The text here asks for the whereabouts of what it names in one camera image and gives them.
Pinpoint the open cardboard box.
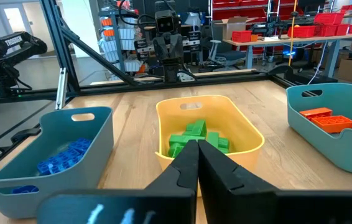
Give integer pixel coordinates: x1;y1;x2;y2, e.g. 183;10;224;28
214;16;249;41

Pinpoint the white cable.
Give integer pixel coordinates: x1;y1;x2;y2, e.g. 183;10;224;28
307;39;330;86

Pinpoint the white office chair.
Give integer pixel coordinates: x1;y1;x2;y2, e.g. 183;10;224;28
208;39;247;68

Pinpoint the blue toy building block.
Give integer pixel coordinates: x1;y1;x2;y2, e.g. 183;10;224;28
67;138;94;156
45;148;83;168
36;159;69;176
10;185;40;195

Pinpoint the wooden topped work table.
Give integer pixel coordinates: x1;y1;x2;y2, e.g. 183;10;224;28
221;32;352;79

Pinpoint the black diagonal frame brace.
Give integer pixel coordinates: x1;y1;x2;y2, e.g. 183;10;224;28
58;24;140;87

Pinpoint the white metal bracket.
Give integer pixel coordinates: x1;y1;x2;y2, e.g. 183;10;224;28
177;71;197;83

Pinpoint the black benchtop machine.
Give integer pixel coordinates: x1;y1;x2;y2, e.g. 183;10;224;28
249;16;289;35

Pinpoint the orange toy building block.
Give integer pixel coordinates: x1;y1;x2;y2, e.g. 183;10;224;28
299;106;333;121
310;114;352;135

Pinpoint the black rail clamp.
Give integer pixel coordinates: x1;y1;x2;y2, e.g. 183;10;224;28
10;126;42;144

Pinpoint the teal plastic bin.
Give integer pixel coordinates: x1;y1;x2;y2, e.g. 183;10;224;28
285;82;352;175

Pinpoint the silver aluminium bar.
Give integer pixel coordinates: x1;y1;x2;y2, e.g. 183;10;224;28
55;67;69;111

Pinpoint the shelf rack with white bins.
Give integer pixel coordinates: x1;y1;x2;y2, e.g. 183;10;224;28
99;9;143;75

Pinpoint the yellow plastic bin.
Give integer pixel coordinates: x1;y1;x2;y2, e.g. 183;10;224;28
154;94;266;175

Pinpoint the slate blue plastic bin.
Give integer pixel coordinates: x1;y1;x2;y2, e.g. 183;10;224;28
0;106;115;220

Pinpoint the black aluminium frame post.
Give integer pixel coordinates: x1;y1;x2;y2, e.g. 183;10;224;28
38;0;82;95

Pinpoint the yellow pole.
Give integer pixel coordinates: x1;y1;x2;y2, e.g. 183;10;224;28
287;0;299;67

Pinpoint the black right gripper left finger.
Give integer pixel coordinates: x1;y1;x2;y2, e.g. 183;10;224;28
35;139;200;224

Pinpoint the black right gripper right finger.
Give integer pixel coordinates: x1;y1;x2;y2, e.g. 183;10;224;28
197;139;352;224

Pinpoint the green toy building block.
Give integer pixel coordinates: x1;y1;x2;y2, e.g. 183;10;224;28
217;137;231;155
206;131;221;149
185;119;208;138
167;142;186;159
168;133;197;147

